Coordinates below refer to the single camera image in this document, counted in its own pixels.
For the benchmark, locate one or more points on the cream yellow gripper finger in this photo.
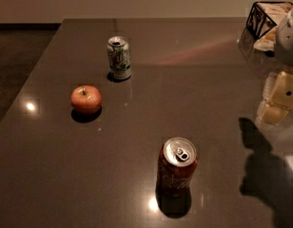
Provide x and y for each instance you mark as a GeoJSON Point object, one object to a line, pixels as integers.
{"type": "Point", "coordinates": [277, 97]}

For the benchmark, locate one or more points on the red coke can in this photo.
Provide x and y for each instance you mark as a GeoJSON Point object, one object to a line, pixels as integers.
{"type": "Point", "coordinates": [177, 162]}

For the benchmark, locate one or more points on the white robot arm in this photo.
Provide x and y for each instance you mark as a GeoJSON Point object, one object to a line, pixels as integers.
{"type": "Point", "coordinates": [280, 41]}

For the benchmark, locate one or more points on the white green soda can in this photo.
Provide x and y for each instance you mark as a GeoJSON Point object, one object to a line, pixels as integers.
{"type": "Point", "coordinates": [118, 53]}

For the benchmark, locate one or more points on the red apple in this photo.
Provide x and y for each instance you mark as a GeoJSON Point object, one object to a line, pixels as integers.
{"type": "Point", "coordinates": [86, 99]}

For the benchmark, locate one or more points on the black wire basket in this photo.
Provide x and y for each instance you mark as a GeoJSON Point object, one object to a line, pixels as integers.
{"type": "Point", "coordinates": [266, 15]}

